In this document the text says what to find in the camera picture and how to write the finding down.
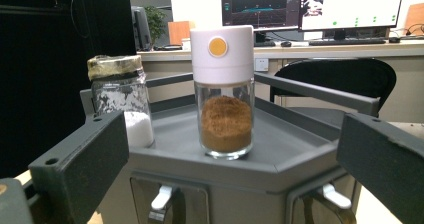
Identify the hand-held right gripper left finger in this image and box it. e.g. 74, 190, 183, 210
28, 110, 131, 224

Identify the white wall socket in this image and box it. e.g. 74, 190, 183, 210
254, 57, 270, 73

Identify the black keyboard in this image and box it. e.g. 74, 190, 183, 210
307, 37, 388, 47

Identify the dark grey corner rack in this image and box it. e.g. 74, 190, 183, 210
79, 71, 382, 224

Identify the glass jar with white lid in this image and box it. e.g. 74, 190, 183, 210
189, 24, 256, 161

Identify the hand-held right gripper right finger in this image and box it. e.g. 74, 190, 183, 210
336, 112, 424, 224

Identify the glass jar with silver lid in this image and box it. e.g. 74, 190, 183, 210
86, 54, 156, 149

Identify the light office desk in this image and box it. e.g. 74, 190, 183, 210
137, 38, 424, 62

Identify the grey monitor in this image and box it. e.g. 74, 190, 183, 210
131, 5, 154, 52

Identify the brown wooden board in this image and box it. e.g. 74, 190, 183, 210
167, 20, 196, 46
404, 2, 424, 37

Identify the dark screen monitor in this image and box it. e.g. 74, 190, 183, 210
220, 0, 302, 32

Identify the green potted plant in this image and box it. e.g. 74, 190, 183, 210
144, 5, 168, 48

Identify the bright screen monitor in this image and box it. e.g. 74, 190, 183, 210
297, 0, 407, 32

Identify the black folding chair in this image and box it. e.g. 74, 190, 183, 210
269, 57, 398, 119

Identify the black curtain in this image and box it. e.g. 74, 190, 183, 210
0, 0, 137, 179

